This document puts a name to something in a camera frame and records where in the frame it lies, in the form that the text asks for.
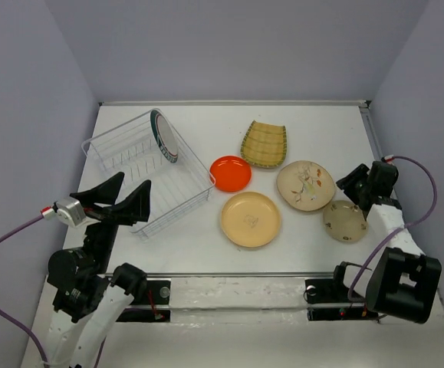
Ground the beige bird-pattern plate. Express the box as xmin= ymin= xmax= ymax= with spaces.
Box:
xmin=276 ymin=160 xmax=336 ymax=212

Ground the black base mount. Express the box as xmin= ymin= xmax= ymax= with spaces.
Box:
xmin=117 ymin=278 xmax=171 ymax=323
xmin=303 ymin=278 xmax=381 ymax=322

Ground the white wire dish rack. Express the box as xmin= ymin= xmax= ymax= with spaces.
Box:
xmin=81 ymin=109 xmax=214 ymax=240

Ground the orange round plate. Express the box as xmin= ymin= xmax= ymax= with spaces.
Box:
xmin=209 ymin=155 xmax=252 ymax=192

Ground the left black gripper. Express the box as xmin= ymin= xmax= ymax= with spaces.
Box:
xmin=73 ymin=169 xmax=153 ymax=271

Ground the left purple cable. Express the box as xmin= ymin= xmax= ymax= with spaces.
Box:
xmin=0 ymin=206 xmax=54 ymax=365

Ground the white plate green rim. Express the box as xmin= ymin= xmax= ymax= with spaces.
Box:
xmin=150 ymin=110 xmax=179 ymax=163

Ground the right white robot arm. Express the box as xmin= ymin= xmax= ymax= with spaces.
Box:
xmin=329 ymin=155 xmax=442 ymax=324

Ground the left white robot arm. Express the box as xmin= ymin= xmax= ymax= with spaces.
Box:
xmin=42 ymin=172 xmax=152 ymax=367

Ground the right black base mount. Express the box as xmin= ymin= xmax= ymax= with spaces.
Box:
xmin=303 ymin=278 xmax=381 ymax=322

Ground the small cream floral plate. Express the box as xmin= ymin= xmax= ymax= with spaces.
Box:
xmin=322 ymin=200 xmax=368 ymax=243

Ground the yellow bamboo-pattern square plate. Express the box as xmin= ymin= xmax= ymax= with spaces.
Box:
xmin=240 ymin=120 xmax=288 ymax=169

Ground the large yellow round plate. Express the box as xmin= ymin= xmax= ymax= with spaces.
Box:
xmin=219 ymin=191 xmax=281 ymax=248

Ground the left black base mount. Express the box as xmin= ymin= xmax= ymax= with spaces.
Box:
xmin=117 ymin=278 xmax=171 ymax=323

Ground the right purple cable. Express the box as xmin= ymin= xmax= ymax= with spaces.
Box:
xmin=347 ymin=154 xmax=439 ymax=302

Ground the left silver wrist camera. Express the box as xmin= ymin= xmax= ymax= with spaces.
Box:
xmin=53 ymin=196 xmax=97 ymax=228

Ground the purple cable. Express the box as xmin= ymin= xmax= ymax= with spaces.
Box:
xmin=347 ymin=154 xmax=439 ymax=302
xmin=0 ymin=206 xmax=54 ymax=365

